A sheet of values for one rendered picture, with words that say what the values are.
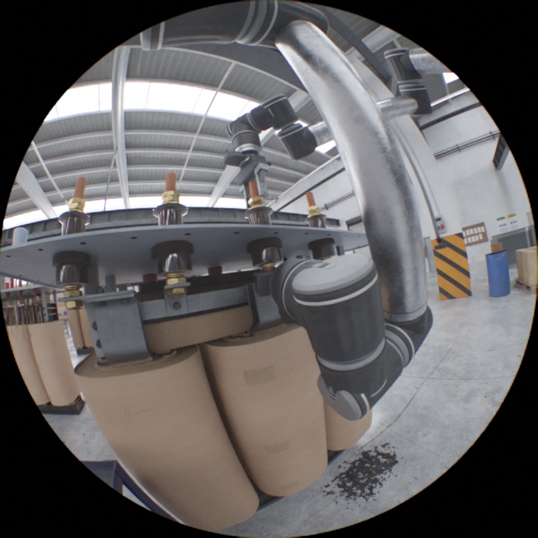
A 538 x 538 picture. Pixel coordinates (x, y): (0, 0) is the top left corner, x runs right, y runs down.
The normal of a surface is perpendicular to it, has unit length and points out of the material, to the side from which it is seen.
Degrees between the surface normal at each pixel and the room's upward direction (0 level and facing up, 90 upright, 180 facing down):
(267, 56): 180
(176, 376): 90
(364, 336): 105
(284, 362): 90
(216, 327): 90
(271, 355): 90
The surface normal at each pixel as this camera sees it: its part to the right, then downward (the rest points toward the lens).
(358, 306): 0.05, 0.18
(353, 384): -0.34, 0.31
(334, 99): -0.70, 0.40
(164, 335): 0.55, -0.16
